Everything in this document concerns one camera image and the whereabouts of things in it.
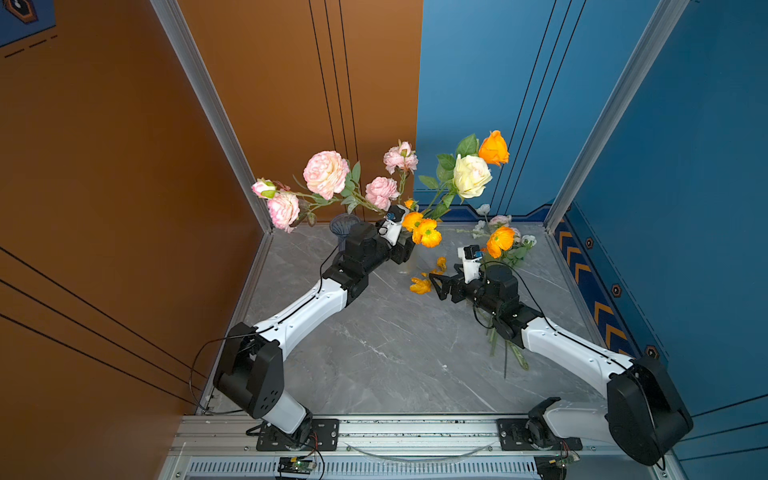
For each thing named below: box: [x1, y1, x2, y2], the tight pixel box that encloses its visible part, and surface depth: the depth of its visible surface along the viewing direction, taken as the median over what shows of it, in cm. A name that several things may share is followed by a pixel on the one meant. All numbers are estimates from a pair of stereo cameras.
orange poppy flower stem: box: [402, 199, 515, 259], surface depth 55 cm
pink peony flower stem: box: [364, 139, 419, 211], surface depth 65 cm
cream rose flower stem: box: [418, 135, 493, 220], surface depth 51 cm
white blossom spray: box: [472, 203, 490, 239], surface depth 118 cm
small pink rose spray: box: [251, 151, 386, 233], surface depth 49 cm
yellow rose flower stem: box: [478, 130, 510, 167], surface depth 58 cm
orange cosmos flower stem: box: [410, 257, 447, 295], surface depth 90 cm
